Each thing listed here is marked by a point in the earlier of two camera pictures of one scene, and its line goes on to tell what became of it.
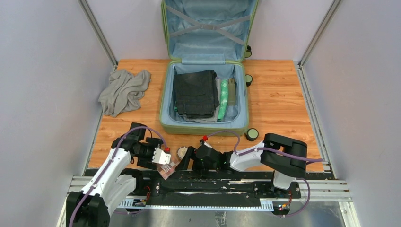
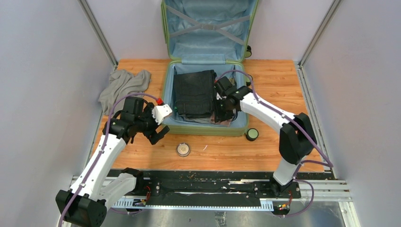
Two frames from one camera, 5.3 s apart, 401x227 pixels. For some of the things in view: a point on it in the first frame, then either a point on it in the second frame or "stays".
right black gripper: x=191 y=153 → x=219 y=116
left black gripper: x=153 y=143 → x=147 y=112
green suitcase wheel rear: x=248 y=52 stays
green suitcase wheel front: x=251 y=134 stays
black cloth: x=196 y=93 stays
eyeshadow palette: x=166 y=170 → x=226 y=122
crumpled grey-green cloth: x=123 y=92 stays
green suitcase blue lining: x=205 y=35 stays
